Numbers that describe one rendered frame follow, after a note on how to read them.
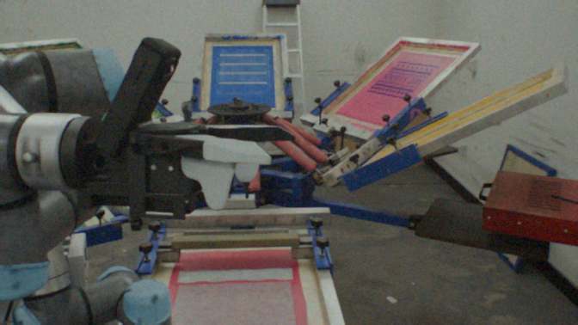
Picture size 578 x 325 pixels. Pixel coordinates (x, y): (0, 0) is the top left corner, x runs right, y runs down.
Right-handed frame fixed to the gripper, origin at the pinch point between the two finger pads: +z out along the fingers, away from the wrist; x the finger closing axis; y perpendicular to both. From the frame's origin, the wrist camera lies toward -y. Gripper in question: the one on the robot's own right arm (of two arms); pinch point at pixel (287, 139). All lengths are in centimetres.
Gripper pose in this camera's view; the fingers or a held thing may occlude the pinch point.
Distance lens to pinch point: 48.8
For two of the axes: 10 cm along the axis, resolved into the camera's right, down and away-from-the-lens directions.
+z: 9.9, 0.4, -1.4
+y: -0.2, 9.9, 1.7
